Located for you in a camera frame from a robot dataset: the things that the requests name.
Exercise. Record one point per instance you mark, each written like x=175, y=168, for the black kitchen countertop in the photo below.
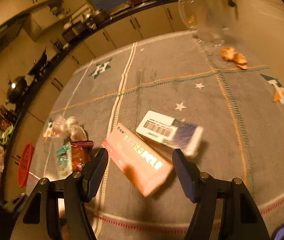
x=141, y=21

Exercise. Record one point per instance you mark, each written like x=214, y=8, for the covered steel wok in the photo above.
x=16, y=89

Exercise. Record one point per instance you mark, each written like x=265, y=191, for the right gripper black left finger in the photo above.
x=39, y=218

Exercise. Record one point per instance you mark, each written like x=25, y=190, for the white blue cardboard box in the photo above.
x=170, y=132

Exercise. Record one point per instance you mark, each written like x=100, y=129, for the grey patterned table cloth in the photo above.
x=241, y=111

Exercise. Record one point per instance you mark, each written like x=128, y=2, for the brown foil snack wrapper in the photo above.
x=80, y=153

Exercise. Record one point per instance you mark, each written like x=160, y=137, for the black frying pan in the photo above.
x=38, y=65

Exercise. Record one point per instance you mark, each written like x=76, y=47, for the orange plastic mesh basket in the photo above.
x=24, y=164

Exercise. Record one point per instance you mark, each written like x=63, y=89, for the green dish cloth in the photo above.
x=7, y=134

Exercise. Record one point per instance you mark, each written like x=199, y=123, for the pink long cardboard box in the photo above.
x=143, y=167

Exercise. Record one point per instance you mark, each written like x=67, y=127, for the crumpled white plastic bag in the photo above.
x=64, y=128

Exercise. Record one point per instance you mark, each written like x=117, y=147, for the green white snack packet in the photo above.
x=64, y=161

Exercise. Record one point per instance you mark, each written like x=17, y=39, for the orange peel scraps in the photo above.
x=230, y=54

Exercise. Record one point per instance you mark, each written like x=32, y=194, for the clear plastic container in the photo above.
x=204, y=18

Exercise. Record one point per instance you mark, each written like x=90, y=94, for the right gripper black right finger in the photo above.
x=240, y=217

